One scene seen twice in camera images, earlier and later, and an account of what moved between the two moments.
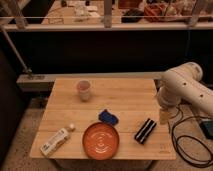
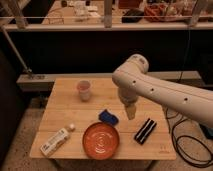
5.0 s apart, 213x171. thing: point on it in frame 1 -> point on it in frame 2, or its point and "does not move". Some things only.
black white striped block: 144,132 does not move
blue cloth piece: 107,117 does not move
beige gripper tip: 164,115 -> 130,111
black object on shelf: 132,15 does not move
